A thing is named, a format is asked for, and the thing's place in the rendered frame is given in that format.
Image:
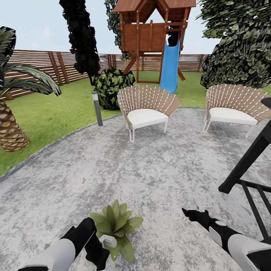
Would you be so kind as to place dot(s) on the charcoal grill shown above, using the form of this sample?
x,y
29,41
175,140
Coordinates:
x,y
254,151

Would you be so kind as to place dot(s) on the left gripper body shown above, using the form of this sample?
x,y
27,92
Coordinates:
x,y
98,255

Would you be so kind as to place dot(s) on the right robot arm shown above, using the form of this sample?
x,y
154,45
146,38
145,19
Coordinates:
x,y
250,255

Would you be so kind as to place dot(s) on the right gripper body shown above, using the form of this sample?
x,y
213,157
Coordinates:
x,y
195,215

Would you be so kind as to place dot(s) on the pot plant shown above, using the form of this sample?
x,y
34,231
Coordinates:
x,y
116,223

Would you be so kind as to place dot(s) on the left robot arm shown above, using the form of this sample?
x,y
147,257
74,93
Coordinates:
x,y
61,255

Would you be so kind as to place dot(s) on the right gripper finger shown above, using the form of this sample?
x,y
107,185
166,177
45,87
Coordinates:
x,y
185,212

